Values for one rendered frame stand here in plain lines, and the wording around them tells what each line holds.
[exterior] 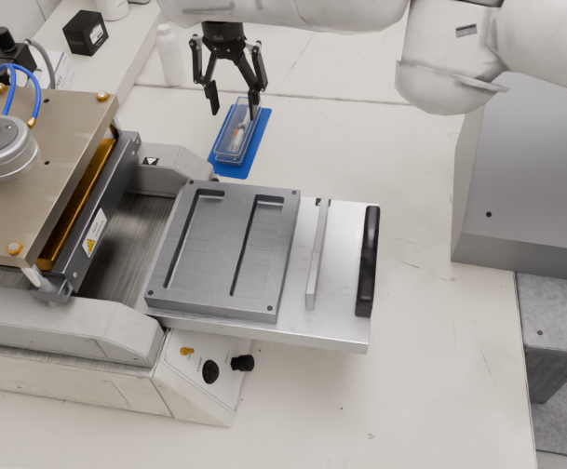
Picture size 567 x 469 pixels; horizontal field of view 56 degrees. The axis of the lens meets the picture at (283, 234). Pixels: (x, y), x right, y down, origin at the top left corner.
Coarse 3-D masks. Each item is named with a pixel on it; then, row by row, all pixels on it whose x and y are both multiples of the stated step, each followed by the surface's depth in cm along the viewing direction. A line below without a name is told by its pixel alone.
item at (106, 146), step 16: (112, 144) 72; (96, 160) 70; (96, 176) 69; (80, 192) 67; (64, 208) 65; (80, 208) 66; (64, 224) 64; (48, 240) 62; (64, 240) 63; (48, 256) 61; (16, 272) 64; (48, 272) 63
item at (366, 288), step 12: (372, 216) 69; (372, 228) 68; (372, 240) 67; (372, 252) 65; (360, 264) 65; (372, 264) 64; (360, 276) 64; (372, 276) 63; (360, 288) 62; (372, 288) 62; (360, 300) 62; (372, 300) 62; (360, 312) 64
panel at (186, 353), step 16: (176, 336) 70; (192, 336) 73; (208, 336) 76; (224, 336) 80; (176, 352) 70; (192, 352) 70; (208, 352) 76; (224, 352) 79; (240, 352) 83; (176, 368) 69; (192, 368) 72; (224, 368) 79; (192, 384) 72; (208, 384) 75; (224, 384) 78; (240, 384) 82; (224, 400) 78
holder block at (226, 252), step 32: (192, 192) 75; (224, 192) 75; (256, 192) 74; (288, 192) 74; (192, 224) 73; (224, 224) 71; (256, 224) 73; (288, 224) 71; (160, 256) 68; (192, 256) 70; (224, 256) 68; (256, 256) 69; (288, 256) 69; (160, 288) 65; (192, 288) 67; (224, 288) 65; (256, 288) 66; (256, 320) 64
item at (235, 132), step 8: (240, 96) 119; (240, 104) 117; (248, 104) 117; (232, 112) 116; (240, 112) 116; (248, 112) 116; (232, 120) 114; (240, 120) 114; (248, 120) 114; (224, 128) 113; (232, 128) 112; (240, 128) 112; (248, 128) 112; (224, 136) 111; (232, 136) 111; (240, 136) 111; (224, 144) 110; (232, 144) 110; (240, 144) 109; (224, 152) 108; (232, 152) 108
